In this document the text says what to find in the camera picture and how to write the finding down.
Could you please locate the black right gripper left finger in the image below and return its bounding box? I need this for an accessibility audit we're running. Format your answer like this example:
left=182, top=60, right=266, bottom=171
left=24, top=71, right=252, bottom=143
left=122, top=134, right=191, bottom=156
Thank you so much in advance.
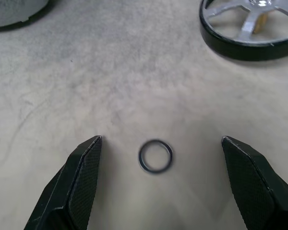
left=23, top=135, right=103, bottom=230

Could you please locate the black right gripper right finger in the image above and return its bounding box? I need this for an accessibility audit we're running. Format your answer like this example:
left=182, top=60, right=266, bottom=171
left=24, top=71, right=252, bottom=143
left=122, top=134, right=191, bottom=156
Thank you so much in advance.
left=220, top=135, right=288, bottom=230

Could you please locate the small black ring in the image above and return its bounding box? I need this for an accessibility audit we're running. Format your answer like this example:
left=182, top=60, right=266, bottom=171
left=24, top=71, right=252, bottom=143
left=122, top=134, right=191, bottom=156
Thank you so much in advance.
left=137, top=138, right=173, bottom=173

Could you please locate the silver spoked rotor black rim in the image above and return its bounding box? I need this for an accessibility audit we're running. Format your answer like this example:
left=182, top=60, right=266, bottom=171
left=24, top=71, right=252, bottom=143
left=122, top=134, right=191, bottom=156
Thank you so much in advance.
left=198, top=0, right=288, bottom=62

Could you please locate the grey round motor housing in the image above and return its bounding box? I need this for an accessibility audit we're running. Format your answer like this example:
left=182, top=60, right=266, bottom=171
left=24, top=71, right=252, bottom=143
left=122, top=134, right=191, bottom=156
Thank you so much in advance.
left=0, top=0, right=57, bottom=33

